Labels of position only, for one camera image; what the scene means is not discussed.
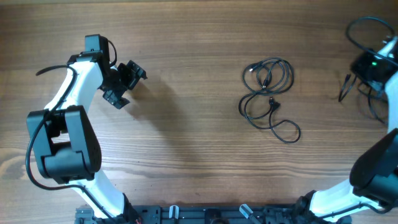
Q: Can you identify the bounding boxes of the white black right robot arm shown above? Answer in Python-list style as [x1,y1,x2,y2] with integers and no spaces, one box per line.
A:
[291,37,397,223]

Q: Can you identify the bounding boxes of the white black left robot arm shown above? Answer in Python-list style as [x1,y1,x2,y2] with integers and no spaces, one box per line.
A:
[25,34,147,223]

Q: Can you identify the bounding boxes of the black USB cable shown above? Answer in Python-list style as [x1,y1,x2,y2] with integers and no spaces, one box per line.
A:
[238,57,302,144]
[338,73,389,125]

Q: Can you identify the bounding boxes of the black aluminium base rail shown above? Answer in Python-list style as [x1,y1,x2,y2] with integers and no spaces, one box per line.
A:
[74,203,353,224]

